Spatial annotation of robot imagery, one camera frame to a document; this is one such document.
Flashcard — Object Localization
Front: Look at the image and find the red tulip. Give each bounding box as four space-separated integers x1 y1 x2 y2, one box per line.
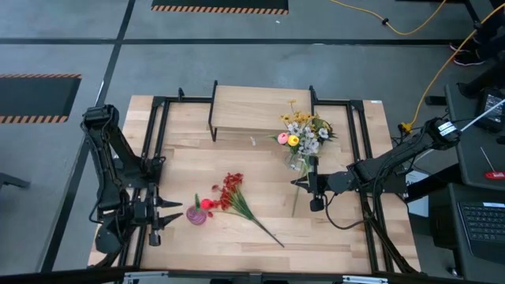
193 192 216 214

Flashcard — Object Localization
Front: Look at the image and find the person's leg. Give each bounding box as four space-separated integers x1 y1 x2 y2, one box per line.
472 15 505 60

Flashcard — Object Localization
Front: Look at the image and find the wooden shelf with black legs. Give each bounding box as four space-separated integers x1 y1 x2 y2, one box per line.
208 80 319 143

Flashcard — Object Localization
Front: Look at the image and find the pink tulip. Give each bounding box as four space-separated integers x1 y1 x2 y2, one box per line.
267 132 290 146

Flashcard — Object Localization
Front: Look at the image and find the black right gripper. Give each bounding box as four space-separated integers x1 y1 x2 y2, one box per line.
290 155 331 212

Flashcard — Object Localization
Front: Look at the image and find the red-handled screwdriver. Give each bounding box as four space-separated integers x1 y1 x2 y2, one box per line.
479 146 505 181

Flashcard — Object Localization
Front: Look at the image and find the yellow extension cable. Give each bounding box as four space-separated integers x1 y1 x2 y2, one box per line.
398 2 505 135
329 0 449 36

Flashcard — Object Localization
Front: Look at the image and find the clear glass vase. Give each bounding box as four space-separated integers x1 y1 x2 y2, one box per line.
284 151 312 174

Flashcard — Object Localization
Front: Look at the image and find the dark grey side desk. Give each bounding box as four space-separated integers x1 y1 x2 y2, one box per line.
428 183 505 284
444 82 505 192

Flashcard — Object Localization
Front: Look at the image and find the dark grey furniture foot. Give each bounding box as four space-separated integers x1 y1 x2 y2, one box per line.
0 172 32 191

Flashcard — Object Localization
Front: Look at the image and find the red blossom flower bunch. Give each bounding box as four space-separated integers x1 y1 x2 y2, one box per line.
211 171 286 249

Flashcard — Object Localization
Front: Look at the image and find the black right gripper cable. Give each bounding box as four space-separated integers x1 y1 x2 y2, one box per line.
323 192 374 231

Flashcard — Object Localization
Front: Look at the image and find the black hazard-striped floor mat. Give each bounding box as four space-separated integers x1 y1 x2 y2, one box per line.
151 0 290 16
0 73 83 124

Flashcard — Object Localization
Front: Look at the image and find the black stand leg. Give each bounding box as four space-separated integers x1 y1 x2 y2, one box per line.
463 0 486 31

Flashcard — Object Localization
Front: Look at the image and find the black aluminium table frame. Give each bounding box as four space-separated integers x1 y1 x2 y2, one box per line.
92 87 420 275

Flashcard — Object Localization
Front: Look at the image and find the thin green bare stem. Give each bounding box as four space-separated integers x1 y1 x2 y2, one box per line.
290 173 305 218

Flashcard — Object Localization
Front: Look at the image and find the black laptop keyboard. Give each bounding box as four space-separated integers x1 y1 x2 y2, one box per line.
456 200 505 264

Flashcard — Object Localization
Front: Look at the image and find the white blossom grass bunch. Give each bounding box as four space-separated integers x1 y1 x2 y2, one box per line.
286 121 331 170

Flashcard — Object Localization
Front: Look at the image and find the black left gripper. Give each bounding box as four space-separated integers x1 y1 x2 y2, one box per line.
132 182 185 248

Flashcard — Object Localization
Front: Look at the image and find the purple glass vase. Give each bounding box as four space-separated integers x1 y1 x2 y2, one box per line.
185 205 208 226

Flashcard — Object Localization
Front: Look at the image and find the person's shoe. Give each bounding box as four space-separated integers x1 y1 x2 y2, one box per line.
449 41 487 67

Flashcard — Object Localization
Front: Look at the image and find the black chair base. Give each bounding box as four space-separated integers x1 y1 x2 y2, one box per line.
457 65 505 99

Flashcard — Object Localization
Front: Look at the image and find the black tablet device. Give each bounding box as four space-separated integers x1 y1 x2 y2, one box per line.
474 87 505 134

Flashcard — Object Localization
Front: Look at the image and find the black gantry crossbar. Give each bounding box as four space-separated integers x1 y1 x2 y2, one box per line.
0 266 505 284

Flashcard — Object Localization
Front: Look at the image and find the white stiff cable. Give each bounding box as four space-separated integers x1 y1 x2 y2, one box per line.
460 98 505 133

